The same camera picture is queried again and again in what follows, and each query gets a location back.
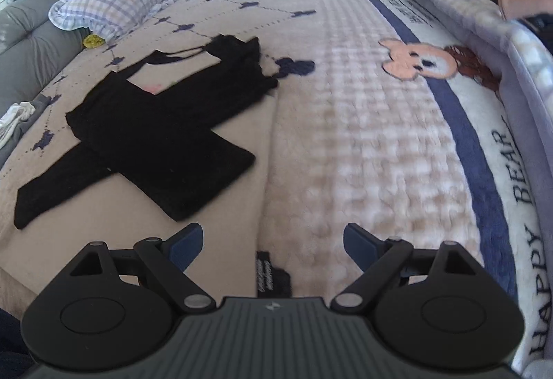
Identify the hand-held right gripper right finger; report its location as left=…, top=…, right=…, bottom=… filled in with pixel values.
left=330, top=222, right=480, bottom=315

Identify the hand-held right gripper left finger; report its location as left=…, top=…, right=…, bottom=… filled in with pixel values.
left=65, top=222, right=217, bottom=315

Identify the black long-sleeve top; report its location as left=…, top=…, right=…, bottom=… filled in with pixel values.
left=13, top=34, right=279, bottom=230

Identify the printed beige blanket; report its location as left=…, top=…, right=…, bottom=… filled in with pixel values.
left=0, top=0, right=545, bottom=379

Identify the person's dark clothing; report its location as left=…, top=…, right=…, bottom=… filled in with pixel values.
left=0, top=307, right=33, bottom=379

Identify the grey cloth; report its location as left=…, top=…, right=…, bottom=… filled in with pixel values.
left=0, top=95, right=53, bottom=168

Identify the white cloth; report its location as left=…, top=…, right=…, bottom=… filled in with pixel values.
left=0, top=101, right=35, bottom=148

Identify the grey padded headboard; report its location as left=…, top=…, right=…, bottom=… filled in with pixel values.
left=0, top=0, right=119, bottom=120

